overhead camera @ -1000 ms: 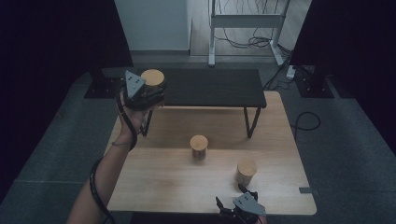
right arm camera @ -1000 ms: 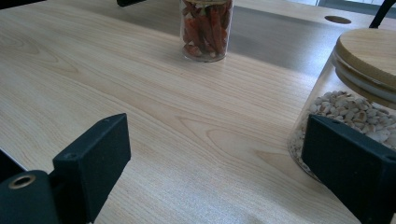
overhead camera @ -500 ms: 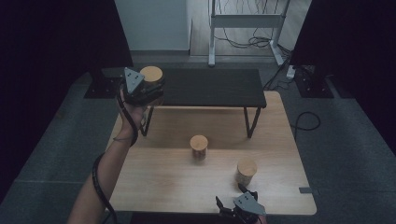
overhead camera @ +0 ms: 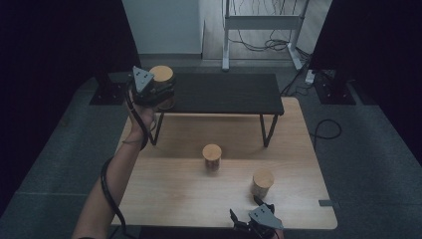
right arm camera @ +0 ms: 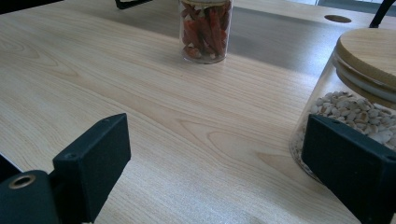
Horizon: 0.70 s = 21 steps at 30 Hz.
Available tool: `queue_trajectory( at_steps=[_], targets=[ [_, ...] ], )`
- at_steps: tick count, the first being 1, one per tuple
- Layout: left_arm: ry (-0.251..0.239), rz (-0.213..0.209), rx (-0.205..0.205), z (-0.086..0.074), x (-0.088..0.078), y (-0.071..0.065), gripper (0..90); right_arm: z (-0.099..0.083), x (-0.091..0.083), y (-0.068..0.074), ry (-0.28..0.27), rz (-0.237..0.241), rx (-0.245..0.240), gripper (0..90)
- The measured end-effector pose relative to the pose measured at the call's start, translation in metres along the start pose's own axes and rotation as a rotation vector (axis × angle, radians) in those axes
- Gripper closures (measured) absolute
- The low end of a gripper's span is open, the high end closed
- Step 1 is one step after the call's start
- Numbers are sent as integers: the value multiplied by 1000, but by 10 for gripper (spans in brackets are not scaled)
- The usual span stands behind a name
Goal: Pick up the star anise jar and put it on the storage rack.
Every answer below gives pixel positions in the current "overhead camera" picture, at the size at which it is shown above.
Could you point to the white desk frame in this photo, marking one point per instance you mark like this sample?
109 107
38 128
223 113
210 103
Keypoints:
262 22

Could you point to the person's right hand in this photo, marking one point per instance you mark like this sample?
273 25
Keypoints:
279 234

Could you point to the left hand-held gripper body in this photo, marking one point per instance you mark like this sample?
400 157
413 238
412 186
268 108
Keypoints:
143 89

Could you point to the black shelf with metal legs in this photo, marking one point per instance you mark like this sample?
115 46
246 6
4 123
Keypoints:
225 93

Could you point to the tall glass jar wooden lid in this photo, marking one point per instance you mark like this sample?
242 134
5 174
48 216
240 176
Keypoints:
161 73

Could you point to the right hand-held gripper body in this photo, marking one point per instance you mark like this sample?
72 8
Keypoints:
263 217

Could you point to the grey tape piece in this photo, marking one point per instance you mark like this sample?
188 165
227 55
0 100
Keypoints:
325 202

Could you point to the white power strip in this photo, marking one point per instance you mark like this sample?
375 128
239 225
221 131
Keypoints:
310 78

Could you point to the small glass jar wooden lid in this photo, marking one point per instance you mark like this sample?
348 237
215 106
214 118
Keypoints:
212 152

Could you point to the black stand base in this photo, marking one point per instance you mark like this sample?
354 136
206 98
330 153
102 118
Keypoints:
109 94
333 93

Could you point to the person's left hand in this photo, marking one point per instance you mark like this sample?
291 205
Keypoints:
144 118

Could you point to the wide glass jar wooden lid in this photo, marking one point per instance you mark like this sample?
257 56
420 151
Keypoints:
263 179

